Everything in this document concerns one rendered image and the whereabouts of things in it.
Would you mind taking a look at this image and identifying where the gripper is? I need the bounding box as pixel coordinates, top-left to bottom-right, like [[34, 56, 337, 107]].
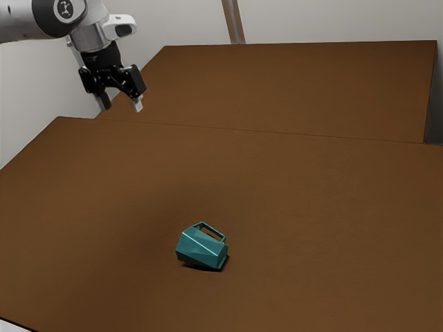
[[76, 41, 147, 113]]

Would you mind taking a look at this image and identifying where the teal faceted mug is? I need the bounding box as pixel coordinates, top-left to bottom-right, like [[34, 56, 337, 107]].
[[174, 221, 230, 272]]

